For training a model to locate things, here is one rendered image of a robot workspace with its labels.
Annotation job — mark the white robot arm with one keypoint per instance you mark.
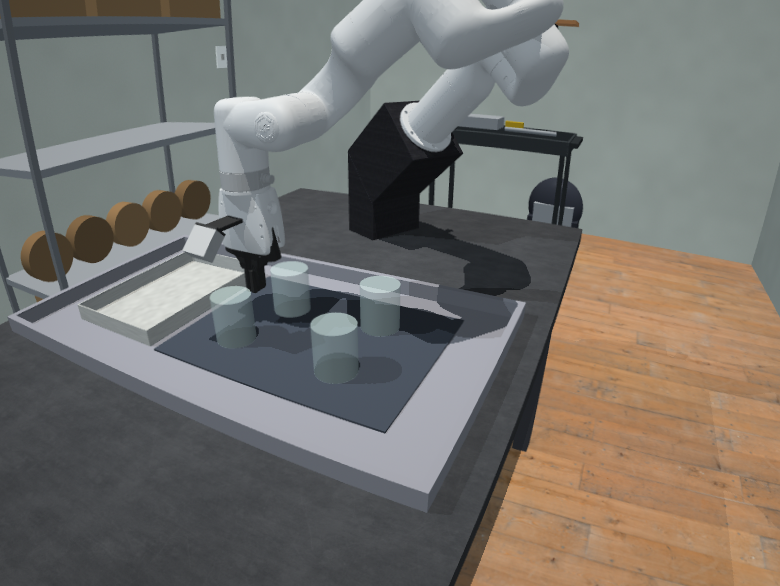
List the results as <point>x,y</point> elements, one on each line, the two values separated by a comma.
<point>370,39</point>

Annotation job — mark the clear glass jar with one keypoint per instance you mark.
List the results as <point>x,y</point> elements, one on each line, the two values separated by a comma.
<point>380,305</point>
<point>233,316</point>
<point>334,338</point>
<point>290,287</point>

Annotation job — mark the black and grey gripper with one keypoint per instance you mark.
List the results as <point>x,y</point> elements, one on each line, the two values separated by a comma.
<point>261,228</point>

